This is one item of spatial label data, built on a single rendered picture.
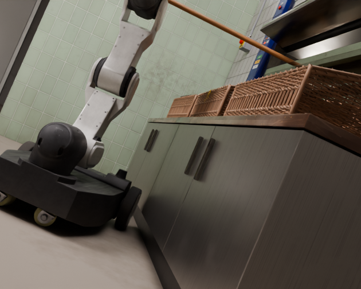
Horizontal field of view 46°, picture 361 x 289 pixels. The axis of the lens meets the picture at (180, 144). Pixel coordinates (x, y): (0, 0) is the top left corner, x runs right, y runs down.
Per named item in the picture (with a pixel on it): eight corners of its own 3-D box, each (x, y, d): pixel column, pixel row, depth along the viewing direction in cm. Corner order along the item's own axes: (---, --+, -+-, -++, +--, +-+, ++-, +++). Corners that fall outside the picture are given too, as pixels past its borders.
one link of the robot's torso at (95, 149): (84, 171, 161) (98, 139, 162) (36, 150, 162) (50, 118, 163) (97, 171, 182) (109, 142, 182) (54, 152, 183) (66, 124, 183)
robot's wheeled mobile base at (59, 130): (90, 245, 141) (130, 152, 142) (-49, 182, 144) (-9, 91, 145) (123, 219, 205) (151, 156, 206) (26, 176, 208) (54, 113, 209)
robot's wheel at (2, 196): (-15, 199, 146) (-9, 187, 147) (2, 197, 158) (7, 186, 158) (0, 206, 146) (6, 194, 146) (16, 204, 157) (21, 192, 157)
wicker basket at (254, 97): (328, 172, 166) (356, 106, 167) (444, 198, 111) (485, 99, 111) (218, 121, 156) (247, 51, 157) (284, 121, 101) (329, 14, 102)
